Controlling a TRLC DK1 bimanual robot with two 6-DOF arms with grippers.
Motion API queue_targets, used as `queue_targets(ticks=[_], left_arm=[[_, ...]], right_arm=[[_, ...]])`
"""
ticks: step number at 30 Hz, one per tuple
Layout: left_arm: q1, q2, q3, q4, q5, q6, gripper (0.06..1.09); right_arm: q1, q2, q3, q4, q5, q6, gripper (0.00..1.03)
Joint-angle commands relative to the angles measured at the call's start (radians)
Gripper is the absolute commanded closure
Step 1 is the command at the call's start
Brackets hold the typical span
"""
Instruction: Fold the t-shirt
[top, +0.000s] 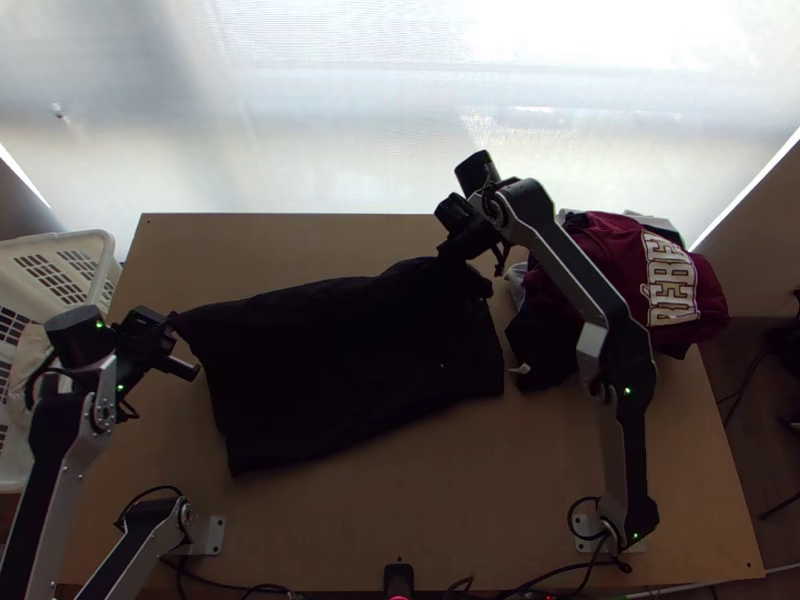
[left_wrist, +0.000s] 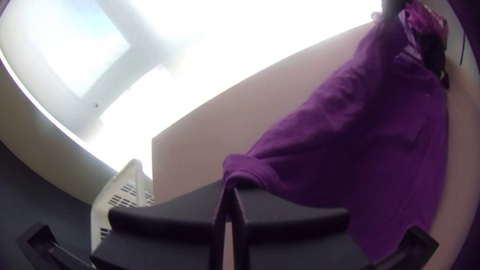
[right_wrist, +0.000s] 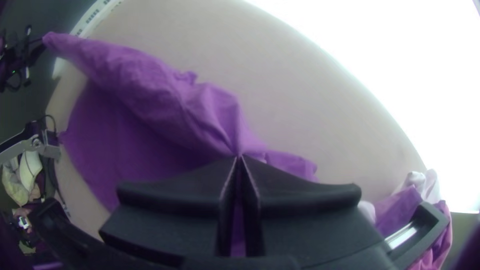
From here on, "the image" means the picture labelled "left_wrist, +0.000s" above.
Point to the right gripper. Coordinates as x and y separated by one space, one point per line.
392 6

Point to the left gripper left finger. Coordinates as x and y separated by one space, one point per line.
161 232

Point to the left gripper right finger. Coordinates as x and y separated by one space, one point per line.
300 240

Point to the dark t-shirt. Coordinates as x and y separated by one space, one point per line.
356 142

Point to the heap of clothes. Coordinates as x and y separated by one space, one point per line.
427 22

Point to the white laundry basket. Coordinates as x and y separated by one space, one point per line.
120 195

